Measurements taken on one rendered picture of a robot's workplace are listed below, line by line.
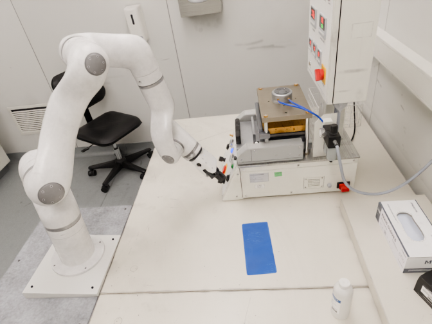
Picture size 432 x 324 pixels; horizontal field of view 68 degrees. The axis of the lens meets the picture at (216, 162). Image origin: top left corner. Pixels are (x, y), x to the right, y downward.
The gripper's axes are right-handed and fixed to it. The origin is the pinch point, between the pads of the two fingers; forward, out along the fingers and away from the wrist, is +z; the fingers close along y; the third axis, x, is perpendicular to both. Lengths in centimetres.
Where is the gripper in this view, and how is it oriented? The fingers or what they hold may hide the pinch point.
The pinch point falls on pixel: (220, 176)
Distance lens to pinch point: 134.2
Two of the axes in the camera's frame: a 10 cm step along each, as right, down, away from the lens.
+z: 6.7, 6.2, 4.1
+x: -7.4, 5.3, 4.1
